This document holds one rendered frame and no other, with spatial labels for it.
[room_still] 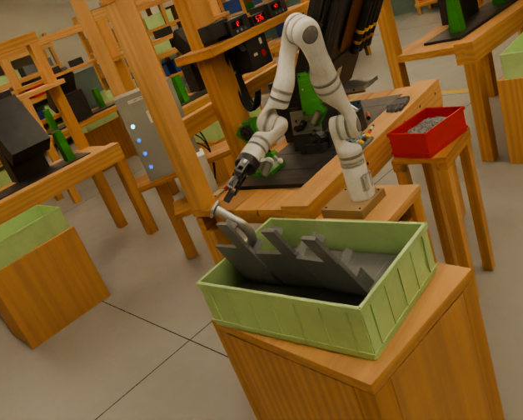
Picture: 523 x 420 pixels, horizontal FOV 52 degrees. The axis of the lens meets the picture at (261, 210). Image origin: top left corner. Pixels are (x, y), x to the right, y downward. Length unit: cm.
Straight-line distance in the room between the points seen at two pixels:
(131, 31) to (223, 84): 55
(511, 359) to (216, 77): 182
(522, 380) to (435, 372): 88
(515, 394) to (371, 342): 110
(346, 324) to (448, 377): 41
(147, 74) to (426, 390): 163
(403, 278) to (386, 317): 13
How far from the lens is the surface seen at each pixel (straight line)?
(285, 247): 151
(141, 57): 240
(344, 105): 189
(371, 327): 141
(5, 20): 1266
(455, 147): 259
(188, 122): 263
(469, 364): 181
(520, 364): 255
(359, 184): 203
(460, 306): 169
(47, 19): 1297
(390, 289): 148
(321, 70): 179
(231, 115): 271
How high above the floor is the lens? 174
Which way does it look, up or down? 22 degrees down
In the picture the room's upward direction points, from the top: 21 degrees counter-clockwise
